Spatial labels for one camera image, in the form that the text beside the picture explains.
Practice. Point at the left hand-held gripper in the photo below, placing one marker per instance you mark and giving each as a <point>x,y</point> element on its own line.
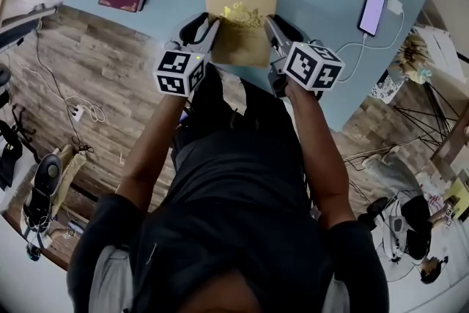
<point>176,71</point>

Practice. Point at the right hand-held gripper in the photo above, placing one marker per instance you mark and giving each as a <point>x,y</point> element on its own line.
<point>311,66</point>

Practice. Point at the tan book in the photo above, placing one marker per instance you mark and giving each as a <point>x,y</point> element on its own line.
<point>242,44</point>

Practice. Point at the person's left forearm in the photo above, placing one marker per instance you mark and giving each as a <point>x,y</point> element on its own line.
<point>154,150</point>

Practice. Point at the person's right forearm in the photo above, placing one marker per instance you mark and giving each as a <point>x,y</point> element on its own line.
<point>322,157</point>

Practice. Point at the black smartphone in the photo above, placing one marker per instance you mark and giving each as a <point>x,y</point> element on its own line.
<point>371,12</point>

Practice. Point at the stool with patterned cloth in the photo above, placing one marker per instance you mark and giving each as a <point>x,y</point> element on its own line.
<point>384,88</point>

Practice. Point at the white charger block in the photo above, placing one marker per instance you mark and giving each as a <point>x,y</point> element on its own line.
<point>394,6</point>

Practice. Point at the dried flower bouquet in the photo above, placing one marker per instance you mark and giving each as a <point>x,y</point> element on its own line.
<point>414,55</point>

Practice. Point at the white power strip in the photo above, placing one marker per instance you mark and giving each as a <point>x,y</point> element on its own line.
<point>77,113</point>

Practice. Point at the white box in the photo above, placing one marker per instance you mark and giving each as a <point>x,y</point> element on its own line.
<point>438,44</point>

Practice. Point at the person's black clothing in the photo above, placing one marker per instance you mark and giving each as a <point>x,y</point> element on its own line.
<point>234,201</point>

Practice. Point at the yellow-green box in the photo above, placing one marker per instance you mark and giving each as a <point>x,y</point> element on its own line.
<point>458,190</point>

